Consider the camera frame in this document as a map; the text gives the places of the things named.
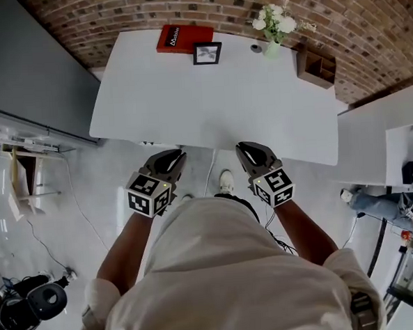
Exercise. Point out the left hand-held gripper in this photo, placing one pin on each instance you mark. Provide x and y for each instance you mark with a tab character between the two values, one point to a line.
145	196

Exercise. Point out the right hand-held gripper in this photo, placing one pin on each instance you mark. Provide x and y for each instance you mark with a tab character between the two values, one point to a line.
274	186

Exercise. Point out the black picture frame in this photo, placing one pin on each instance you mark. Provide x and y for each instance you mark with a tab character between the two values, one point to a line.
206	53

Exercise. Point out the person's right forearm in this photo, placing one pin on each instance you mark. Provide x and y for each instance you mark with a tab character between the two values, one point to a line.
304	231

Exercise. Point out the person's left forearm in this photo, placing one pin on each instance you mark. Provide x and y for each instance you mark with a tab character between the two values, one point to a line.
128	252

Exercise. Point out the white desk with drawers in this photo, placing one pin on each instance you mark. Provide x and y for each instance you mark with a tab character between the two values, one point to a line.
171	103

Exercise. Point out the small grey round object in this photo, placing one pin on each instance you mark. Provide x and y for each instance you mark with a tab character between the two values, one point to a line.
255	47

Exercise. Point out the brown wooden organizer box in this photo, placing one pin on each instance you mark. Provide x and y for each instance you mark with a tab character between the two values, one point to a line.
317	67

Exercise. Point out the person's white shoe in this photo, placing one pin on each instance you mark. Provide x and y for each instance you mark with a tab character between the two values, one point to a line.
187	197
226	182

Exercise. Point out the person's black shorts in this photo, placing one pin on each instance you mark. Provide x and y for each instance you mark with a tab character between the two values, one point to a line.
245	205

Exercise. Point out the red book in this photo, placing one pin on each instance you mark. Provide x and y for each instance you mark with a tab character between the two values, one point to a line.
184	36

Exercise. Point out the person's beige shirt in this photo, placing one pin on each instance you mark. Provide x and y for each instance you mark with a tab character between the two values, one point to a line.
217	282

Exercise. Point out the white flowers in green vase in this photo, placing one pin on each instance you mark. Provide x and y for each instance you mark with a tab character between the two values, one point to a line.
276	24

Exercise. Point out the wooden chair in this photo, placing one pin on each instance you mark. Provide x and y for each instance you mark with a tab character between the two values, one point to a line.
23	186

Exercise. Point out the black box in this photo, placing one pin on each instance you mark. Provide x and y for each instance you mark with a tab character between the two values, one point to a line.
409	172

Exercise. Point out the black round-headed robot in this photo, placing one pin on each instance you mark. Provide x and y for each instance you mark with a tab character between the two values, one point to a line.
44	299

